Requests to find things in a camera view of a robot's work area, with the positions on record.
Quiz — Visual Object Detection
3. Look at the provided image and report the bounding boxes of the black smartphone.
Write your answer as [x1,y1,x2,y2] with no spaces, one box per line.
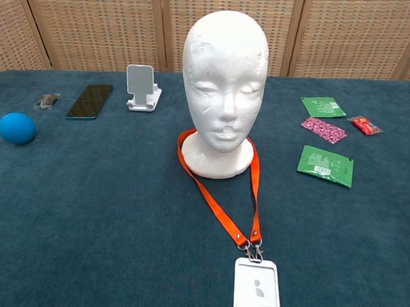
[65,82,115,122]

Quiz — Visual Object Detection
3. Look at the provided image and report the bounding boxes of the green sachet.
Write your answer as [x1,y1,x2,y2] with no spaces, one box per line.
[295,144,356,189]
[299,95,349,120]

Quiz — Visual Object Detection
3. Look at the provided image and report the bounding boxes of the red candy packet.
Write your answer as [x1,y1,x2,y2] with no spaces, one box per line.
[345,114,385,137]

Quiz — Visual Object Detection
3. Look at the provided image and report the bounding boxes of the woven bamboo folding screen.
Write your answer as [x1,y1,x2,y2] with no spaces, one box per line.
[0,0,410,98]

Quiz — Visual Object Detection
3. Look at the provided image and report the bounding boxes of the white phone stand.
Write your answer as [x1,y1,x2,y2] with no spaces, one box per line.
[124,63,164,114]

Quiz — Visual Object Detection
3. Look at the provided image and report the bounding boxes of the orange lanyard strap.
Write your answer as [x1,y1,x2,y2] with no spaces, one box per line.
[170,126,271,264]

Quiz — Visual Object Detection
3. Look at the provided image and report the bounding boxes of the dark blue felt table cover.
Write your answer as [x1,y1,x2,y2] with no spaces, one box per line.
[0,58,410,307]

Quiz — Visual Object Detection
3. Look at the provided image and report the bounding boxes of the pink patterned sachet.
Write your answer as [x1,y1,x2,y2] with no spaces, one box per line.
[300,117,349,146]

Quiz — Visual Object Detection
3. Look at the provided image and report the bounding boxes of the clear packet brown snack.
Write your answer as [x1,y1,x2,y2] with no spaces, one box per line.
[33,91,62,112]

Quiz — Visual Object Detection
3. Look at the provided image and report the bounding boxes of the white badge card holder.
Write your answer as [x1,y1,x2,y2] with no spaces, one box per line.
[232,257,286,307]

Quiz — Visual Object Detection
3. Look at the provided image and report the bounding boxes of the white foam mannequin head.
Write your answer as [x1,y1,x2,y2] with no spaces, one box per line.
[176,7,271,182]

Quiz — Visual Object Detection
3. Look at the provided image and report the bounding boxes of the blue ball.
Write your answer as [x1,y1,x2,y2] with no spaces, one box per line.
[0,111,38,146]

